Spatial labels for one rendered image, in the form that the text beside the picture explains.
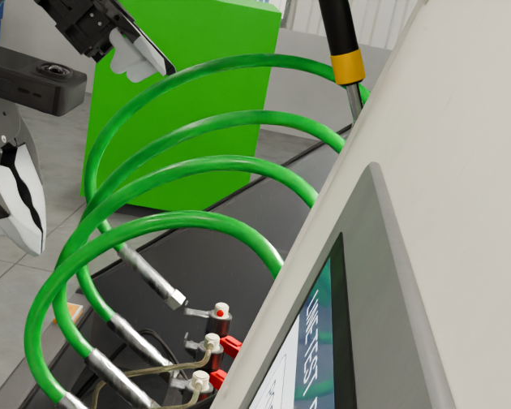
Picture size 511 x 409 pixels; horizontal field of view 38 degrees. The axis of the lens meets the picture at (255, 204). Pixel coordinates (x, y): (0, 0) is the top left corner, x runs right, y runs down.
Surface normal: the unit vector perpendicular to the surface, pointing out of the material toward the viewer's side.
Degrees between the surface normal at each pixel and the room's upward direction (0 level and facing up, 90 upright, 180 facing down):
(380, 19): 90
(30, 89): 98
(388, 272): 76
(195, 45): 90
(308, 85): 90
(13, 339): 0
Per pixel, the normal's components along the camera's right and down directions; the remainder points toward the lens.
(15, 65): 0.25, -0.87
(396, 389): -0.91, -0.42
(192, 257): -0.08, 0.29
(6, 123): 0.93, -0.21
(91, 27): -0.11, 0.03
